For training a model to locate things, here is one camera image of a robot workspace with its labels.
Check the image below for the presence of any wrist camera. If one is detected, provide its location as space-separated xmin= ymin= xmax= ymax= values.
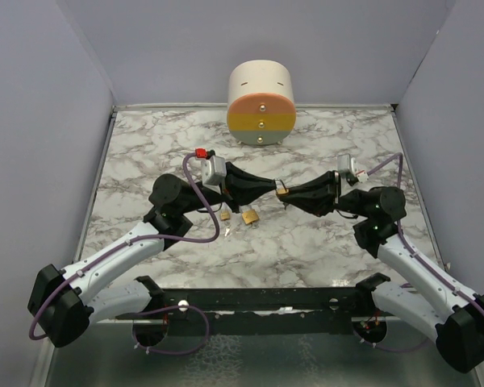
xmin=194 ymin=148 xmax=227 ymax=186
xmin=337 ymin=153 xmax=369 ymax=186

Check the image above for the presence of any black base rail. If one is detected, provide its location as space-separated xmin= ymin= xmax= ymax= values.
xmin=119 ymin=273 xmax=390 ymax=336

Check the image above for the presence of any medium brass padlock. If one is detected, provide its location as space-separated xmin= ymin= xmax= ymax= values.
xmin=242 ymin=209 xmax=260 ymax=225

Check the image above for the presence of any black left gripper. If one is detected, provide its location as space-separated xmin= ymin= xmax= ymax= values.
xmin=179 ymin=163 xmax=277 ymax=215

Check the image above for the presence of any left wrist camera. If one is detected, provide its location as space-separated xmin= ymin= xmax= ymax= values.
xmin=194 ymin=148 xmax=227 ymax=186

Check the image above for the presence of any small brass padlock long shackle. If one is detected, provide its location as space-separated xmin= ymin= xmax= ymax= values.
xmin=219 ymin=210 xmax=231 ymax=222

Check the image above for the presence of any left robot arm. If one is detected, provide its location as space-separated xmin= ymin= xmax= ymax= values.
xmin=27 ymin=155 xmax=277 ymax=347

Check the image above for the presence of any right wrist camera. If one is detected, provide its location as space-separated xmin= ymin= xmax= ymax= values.
xmin=337 ymin=153 xmax=369 ymax=186

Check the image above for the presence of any round three-drawer storage box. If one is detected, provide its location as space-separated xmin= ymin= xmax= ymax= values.
xmin=227 ymin=60 xmax=296 ymax=146

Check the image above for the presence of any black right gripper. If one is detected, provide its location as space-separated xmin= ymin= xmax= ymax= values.
xmin=281 ymin=169 xmax=373 ymax=218

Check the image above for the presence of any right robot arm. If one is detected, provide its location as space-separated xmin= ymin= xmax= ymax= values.
xmin=277 ymin=171 xmax=484 ymax=373

